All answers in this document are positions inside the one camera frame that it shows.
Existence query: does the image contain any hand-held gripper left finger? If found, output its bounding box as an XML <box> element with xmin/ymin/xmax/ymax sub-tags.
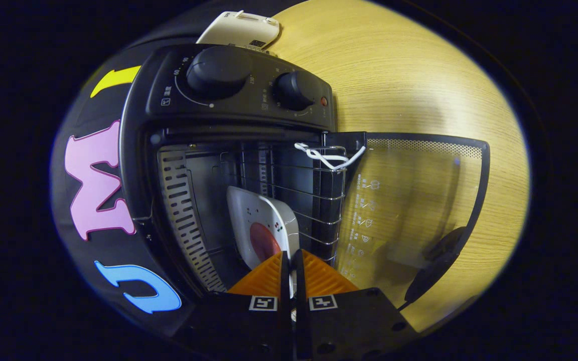
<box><xmin>183</xmin><ymin>250</ymin><xmax>293</xmax><ymax>361</ymax></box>

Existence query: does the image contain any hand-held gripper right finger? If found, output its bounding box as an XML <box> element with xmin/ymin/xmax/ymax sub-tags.
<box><xmin>292</xmin><ymin>249</ymin><xmax>421</xmax><ymax>359</ymax></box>

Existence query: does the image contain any red round food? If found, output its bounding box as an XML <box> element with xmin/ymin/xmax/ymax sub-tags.
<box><xmin>249</xmin><ymin>222</ymin><xmax>282</xmax><ymax>262</ymax></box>

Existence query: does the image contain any white food plate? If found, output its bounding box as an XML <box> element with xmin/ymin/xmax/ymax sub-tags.
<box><xmin>226</xmin><ymin>186</ymin><xmax>301</xmax><ymax>272</ymax></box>

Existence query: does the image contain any black toaster oven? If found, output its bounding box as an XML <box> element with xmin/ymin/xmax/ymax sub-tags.
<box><xmin>118</xmin><ymin>44</ymin><xmax>491</xmax><ymax>312</ymax></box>

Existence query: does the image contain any metal oven rack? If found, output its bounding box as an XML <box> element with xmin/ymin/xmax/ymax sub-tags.
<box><xmin>218</xmin><ymin>145</ymin><xmax>349</xmax><ymax>264</ymax></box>

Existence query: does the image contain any white pop-up toaster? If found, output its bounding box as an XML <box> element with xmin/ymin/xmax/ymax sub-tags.
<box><xmin>196</xmin><ymin>10</ymin><xmax>281</xmax><ymax>51</ymax></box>

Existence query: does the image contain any black backdrop cloth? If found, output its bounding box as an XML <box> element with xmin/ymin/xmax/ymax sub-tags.
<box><xmin>50</xmin><ymin>0</ymin><xmax>249</xmax><ymax>342</ymax></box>

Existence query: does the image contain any white string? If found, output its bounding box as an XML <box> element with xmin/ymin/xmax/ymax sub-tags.
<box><xmin>294</xmin><ymin>142</ymin><xmax>367</xmax><ymax>172</ymax></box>

